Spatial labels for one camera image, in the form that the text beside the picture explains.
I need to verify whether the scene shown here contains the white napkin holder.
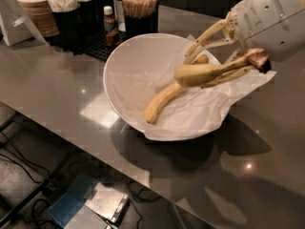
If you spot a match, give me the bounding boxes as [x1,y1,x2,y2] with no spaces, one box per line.
[0,0,46,46]

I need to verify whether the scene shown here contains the small brown sauce bottle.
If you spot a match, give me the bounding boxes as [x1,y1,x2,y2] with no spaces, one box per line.
[103,6,120,47]

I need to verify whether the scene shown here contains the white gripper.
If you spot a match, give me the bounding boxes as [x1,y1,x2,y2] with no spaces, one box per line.
[184,0,305,88]

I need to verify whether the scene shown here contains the yellow banana with brown end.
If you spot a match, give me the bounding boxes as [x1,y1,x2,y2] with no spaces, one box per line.
[174,48,271,88]

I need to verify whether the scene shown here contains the silver metal box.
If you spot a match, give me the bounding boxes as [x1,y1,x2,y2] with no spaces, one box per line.
[85,182,129,223]

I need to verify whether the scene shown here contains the white paper liner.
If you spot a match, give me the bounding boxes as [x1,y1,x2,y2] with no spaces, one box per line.
[108,34,277,142]

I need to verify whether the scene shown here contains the blue perforated box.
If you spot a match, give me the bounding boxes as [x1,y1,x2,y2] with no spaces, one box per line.
[49,174,97,228]

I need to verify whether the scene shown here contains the stack of brown paper cups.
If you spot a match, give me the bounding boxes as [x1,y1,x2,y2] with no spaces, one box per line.
[19,1,59,37]

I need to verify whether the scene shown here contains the black rubber mat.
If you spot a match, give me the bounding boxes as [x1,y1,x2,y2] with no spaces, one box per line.
[47,31,116,62]

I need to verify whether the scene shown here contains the black floor cable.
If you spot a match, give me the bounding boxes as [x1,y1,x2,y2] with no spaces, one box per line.
[0,131,51,184]

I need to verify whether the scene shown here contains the black cup of wooden stirrers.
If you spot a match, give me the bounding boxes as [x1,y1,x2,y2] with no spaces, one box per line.
[122,0,158,36]

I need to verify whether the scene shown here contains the white tilted bowl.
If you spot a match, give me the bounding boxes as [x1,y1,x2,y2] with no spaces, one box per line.
[102,32,230,141]

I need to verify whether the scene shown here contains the black cup of white packets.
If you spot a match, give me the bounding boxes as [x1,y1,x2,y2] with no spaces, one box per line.
[48,0,82,49]

